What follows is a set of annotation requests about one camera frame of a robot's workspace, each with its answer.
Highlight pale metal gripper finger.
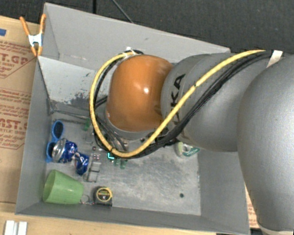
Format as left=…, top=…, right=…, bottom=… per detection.
left=85, top=152, right=103, bottom=184

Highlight black and yellow tape measure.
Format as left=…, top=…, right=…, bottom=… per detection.
left=91, top=184, right=116, bottom=208

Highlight crushed blue soda can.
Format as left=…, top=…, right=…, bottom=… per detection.
left=49, top=136, right=93, bottom=178

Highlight green plastic cup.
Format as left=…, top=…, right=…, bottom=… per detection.
left=41, top=168, right=88, bottom=210

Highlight blue sunglasses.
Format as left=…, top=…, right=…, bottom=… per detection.
left=44, top=119, right=67, bottom=165

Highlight grey metal bin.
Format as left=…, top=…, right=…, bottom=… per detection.
left=7, top=2, right=285, bottom=235

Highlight white and green cup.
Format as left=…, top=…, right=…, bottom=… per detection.
left=172, top=141, right=202, bottom=161

